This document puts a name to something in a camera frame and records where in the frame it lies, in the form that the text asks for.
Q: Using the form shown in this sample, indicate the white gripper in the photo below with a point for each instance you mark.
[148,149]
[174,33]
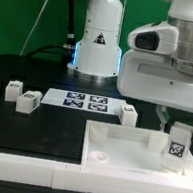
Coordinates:
[150,78]

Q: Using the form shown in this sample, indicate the white square tabletop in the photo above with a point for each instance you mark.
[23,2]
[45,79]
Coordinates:
[116,147]

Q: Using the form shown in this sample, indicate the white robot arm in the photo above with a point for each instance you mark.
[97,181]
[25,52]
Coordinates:
[93,35]

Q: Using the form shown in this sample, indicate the white sheet with tags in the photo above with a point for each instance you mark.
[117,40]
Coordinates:
[81,101]

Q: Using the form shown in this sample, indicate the white front fence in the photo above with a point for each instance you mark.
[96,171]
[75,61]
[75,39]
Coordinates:
[61,176]

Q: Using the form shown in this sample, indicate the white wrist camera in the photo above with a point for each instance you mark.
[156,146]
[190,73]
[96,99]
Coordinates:
[160,38]

